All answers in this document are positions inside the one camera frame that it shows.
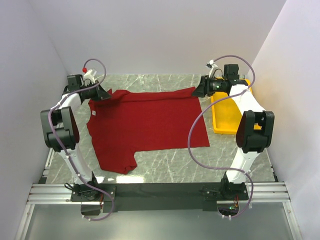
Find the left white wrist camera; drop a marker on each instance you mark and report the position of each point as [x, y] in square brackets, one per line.
[89, 76]

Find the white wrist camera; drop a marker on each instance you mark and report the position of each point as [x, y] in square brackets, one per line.
[212, 67]
[89, 76]

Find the yellow plastic tray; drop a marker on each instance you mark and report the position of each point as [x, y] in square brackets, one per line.
[227, 114]

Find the red t shirt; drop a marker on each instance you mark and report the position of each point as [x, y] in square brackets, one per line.
[131, 122]

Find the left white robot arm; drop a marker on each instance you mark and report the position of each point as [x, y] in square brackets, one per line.
[61, 133]

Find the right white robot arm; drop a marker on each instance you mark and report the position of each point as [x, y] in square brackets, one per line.
[254, 132]

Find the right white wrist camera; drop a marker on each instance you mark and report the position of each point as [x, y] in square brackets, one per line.
[212, 67]

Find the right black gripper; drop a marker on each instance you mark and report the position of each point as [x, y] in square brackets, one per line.
[204, 86]

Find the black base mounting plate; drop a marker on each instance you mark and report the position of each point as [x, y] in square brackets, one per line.
[160, 196]

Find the aluminium frame rail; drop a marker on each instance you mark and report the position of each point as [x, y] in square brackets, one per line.
[57, 194]

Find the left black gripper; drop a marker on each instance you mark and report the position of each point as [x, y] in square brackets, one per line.
[101, 93]

